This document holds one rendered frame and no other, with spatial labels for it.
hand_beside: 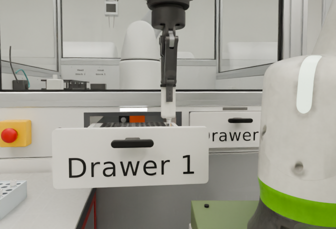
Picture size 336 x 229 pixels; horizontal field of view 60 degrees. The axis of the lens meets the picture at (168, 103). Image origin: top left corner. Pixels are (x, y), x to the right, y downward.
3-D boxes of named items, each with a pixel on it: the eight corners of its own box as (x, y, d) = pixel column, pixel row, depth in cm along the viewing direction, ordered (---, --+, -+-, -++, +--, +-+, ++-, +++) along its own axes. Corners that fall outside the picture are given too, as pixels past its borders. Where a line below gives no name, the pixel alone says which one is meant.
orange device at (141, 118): (144, 128, 124) (144, 115, 124) (118, 128, 123) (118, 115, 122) (144, 126, 128) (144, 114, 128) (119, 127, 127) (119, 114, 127)
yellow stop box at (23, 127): (25, 147, 80) (24, 121, 79) (-3, 148, 79) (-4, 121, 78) (32, 143, 85) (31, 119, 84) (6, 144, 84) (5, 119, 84)
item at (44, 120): (304, 150, 94) (305, 105, 94) (-33, 158, 83) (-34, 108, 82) (220, 118, 189) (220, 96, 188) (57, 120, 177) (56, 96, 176)
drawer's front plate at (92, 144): (208, 183, 56) (208, 127, 56) (52, 189, 53) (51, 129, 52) (206, 180, 58) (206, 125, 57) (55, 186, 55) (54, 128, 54)
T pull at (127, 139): (154, 147, 51) (153, 139, 51) (110, 148, 50) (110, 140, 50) (152, 143, 55) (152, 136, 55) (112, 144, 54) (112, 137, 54)
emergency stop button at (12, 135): (15, 143, 77) (15, 128, 77) (-1, 143, 77) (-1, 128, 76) (20, 141, 80) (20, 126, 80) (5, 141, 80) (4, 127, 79)
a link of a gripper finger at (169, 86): (172, 78, 64) (174, 78, 61) (172, 101, 64) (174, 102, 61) (165, 78, 64) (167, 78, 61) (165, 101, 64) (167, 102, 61)
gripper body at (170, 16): (150, 13, 68) (150, 54, 68) (152, 3, 59) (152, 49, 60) (182, 14, 69) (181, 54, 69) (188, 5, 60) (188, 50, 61)
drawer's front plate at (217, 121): (281, 146, 91) (281, 111, 91) (190, 148, 88) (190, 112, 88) (278, 145, 93) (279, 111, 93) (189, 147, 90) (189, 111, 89)
